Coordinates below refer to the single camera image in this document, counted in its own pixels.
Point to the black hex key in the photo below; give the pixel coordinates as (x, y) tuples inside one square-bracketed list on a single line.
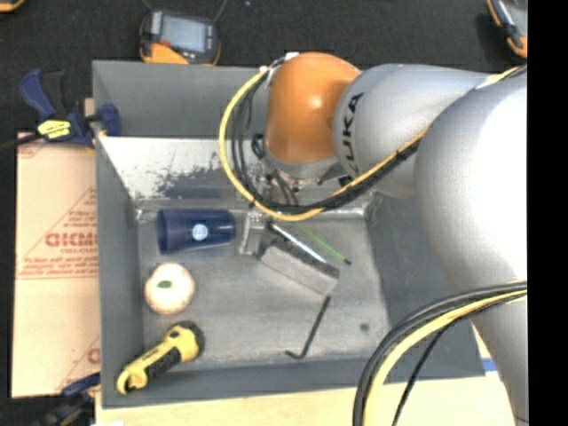
[(316, 326)]

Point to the grey metal bin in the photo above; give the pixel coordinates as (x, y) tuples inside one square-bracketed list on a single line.
[(248, 322)]

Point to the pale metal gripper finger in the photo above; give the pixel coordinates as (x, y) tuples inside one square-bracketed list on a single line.
[(246, 240), (260, 233)]

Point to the yellow and black flashlight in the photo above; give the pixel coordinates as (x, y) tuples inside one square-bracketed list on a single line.
[(171, 353)]

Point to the thin green stick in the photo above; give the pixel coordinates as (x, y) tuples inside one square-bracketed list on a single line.
[(326, 246)]

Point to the brown cardboard board red print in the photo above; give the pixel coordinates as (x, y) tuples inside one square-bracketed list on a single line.
[(53, 220)]

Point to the white ball with green mark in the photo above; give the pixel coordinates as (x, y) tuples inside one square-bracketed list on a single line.
[(171, 292)]

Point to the dark blue cup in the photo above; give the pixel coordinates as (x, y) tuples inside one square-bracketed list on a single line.
[(191, 231)]

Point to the grey flat block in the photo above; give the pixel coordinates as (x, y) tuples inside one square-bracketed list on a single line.
[(302, 272)]

